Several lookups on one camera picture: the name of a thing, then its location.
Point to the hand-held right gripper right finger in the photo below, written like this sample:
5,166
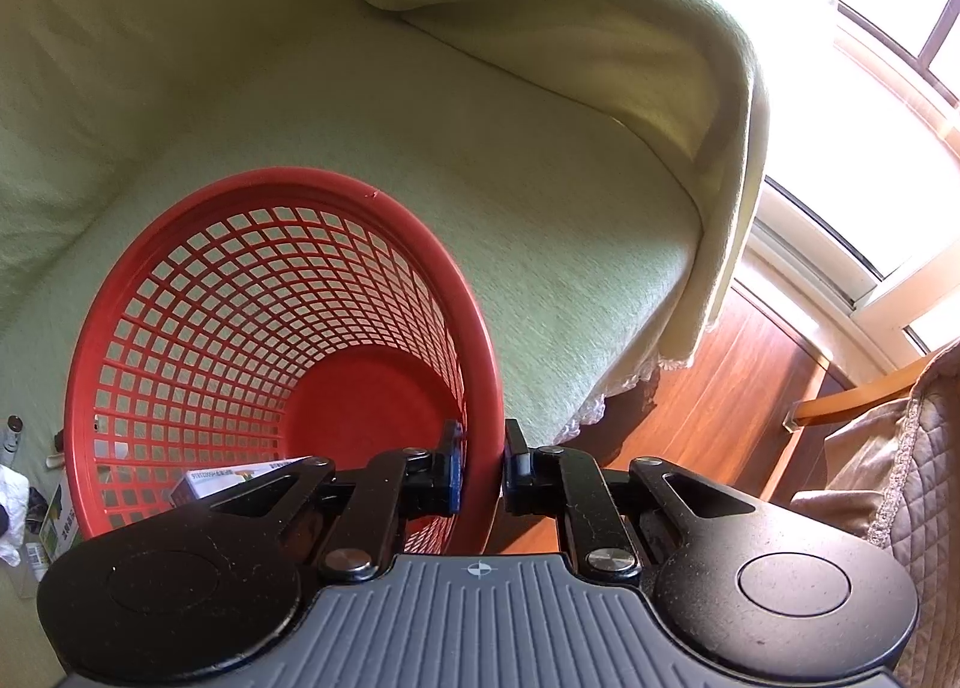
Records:
514,463

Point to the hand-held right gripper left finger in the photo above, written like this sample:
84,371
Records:
452,472

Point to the red plastic mesh basket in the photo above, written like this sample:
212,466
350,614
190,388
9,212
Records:
247,328

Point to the white box in basket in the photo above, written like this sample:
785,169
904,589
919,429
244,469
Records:
225,479

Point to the green covered sofa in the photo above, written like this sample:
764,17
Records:
420,133

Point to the wooden chair with quilted cover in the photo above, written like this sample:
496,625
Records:
900,478

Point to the green and white box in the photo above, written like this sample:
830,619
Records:
58,519

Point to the white crumpled plastic bag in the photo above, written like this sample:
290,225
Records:
11,508

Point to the small dark-capped bottle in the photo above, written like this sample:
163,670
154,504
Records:
10,436

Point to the window frame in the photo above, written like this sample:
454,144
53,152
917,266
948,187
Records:
862,95

